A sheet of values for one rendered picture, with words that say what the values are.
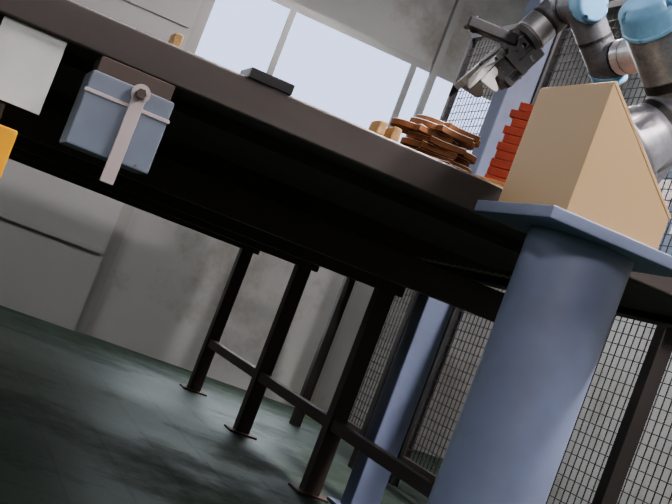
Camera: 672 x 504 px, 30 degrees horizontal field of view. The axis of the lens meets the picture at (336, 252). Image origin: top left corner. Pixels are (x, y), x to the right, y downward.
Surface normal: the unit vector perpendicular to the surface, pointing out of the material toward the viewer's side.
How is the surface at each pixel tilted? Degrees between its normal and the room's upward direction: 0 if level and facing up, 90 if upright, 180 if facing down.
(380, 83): 90
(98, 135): 90
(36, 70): 90
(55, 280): 90
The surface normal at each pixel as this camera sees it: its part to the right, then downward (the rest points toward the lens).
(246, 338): 0.30, 0.07
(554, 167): -0.88, -0.35
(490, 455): -0.35, -0.18
